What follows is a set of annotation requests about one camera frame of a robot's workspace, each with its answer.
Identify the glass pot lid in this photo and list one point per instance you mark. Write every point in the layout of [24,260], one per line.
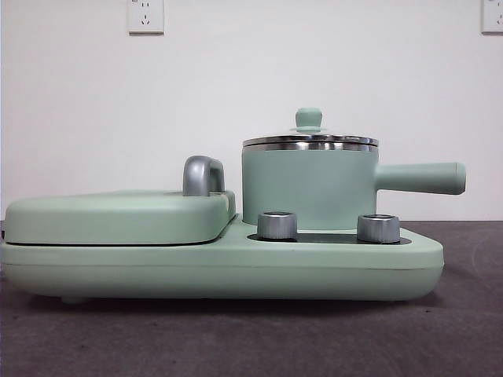
[308,118]

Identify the silver control knob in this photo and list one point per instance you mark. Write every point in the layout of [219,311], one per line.
[378,228]
[277,225]

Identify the mint green cooker base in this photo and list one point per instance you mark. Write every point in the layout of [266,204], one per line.
[157,271]

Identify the white wall socket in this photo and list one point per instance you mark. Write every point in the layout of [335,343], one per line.
[493,17]
[146,23]

